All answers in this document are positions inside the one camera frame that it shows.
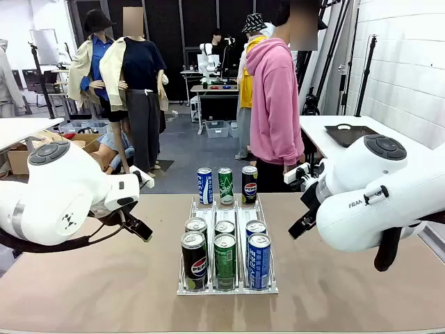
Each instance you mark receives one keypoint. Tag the green Chilsung display can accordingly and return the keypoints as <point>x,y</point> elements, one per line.
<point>226,188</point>

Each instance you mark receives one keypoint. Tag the mannequin torso in blue shirt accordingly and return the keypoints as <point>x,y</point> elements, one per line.
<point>111,149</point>

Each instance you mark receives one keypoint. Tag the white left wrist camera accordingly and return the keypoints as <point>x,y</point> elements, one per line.
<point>142,177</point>

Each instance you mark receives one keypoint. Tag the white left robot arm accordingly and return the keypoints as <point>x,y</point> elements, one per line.
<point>62,195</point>

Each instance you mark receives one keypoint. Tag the white height-adjustable desk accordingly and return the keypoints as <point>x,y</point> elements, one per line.
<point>24,128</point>

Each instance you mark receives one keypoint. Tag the mannequin with black hat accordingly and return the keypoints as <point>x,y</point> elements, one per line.
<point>94,52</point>

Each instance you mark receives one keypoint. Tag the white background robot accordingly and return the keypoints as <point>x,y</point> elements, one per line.
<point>206,62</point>

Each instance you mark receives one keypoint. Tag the black serving tray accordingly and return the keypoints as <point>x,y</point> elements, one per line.
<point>347,135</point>

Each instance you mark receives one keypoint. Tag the person in pink hoodie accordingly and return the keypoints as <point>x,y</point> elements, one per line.
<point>274,104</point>

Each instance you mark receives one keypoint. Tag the grey storage bin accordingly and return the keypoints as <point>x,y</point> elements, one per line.
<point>217,129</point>

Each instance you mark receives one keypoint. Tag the mannequin in grey hoodie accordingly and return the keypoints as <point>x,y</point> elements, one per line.
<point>7,80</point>

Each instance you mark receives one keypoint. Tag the person's right forearm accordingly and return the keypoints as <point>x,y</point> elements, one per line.
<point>293,149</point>

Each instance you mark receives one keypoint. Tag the grey background table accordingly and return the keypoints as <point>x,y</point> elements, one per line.
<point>215,89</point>

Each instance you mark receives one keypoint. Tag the black Pepsi display can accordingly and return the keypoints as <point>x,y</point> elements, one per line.
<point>249,188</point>

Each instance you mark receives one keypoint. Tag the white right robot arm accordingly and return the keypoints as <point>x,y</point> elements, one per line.
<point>382,215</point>

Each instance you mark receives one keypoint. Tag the black folded stand poles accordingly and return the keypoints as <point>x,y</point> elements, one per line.
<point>330,52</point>

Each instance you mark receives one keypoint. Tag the mannequin with yellow hoodie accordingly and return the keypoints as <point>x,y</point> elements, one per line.
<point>247,87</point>

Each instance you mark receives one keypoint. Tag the person's right hand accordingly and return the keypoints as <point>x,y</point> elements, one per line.
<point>290,168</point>

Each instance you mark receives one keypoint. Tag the brown cardboard box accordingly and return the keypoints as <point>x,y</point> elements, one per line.
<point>17,161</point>

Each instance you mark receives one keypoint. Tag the clear acrylic can rack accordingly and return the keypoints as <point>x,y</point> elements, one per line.
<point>205,213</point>

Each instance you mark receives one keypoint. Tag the mannequin in navy top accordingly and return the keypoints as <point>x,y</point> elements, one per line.
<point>142,104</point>

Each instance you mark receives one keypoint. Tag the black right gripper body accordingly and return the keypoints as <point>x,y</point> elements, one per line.
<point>312,205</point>

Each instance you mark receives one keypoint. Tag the white side table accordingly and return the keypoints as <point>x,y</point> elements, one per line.
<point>313,130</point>

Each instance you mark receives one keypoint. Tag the tall black tripod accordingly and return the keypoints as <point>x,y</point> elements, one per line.
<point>365,76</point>

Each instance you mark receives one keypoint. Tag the green soda can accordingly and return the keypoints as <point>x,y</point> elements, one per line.
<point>225,264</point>
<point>224,227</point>

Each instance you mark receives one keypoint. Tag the grey floor bins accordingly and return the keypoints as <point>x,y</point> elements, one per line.
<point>87,126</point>

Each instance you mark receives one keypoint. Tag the white board on stand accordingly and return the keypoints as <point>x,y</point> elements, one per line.
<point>45,47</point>

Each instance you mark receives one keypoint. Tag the blue Pocari display can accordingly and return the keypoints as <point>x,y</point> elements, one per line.
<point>204,188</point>

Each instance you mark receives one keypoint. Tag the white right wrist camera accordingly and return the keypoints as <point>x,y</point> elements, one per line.
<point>295,174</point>

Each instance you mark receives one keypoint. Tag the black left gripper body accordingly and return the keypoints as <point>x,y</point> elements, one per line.
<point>120,217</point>

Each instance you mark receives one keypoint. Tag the black light stand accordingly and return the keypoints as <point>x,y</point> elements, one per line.
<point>43,87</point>

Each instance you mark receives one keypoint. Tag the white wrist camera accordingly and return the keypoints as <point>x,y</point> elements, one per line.
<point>295,174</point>
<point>142,177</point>

